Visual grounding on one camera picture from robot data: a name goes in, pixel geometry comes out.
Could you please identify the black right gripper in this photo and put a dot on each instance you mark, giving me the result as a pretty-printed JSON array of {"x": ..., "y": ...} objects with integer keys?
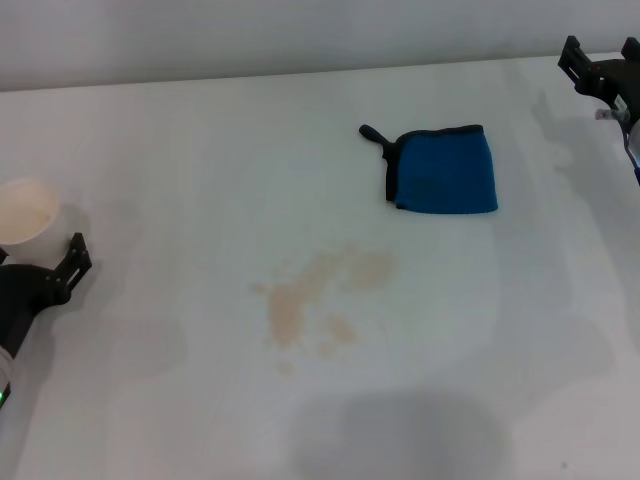
[{"x": 620, "y": 80}]

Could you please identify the white paper cup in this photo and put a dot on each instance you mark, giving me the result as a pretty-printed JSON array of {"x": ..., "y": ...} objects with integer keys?
[{"x": 25, "y": 210}]

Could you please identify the brown water stain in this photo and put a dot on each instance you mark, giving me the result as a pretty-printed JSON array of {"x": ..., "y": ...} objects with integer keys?
[{"x": 287, "y": 310}]

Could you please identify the blue rag with black trim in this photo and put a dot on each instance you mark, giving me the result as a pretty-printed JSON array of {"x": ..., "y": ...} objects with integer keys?
[{"x": 445, "y": 175}]

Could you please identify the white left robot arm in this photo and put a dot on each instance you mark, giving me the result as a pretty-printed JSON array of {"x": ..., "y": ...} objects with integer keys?
[{"x": 6, "y": 375}]

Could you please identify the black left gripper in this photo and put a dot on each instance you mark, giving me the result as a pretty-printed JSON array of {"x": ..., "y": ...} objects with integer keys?
[{"x": 22, "y": 305}]

